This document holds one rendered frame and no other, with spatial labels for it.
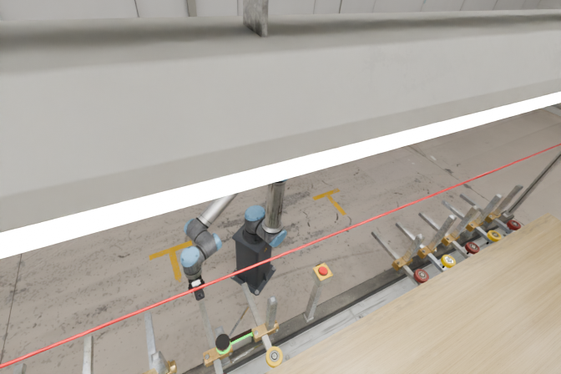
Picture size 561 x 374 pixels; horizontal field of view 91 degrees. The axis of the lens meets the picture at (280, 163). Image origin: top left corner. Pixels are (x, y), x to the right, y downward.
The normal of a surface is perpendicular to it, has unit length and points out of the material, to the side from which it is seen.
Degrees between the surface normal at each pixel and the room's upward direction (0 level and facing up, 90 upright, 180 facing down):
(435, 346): 0
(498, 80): 61
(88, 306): 0
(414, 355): 0
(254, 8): 90
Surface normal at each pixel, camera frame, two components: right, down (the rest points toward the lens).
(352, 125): 0.44, 0.59
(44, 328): 0.07, -0.77
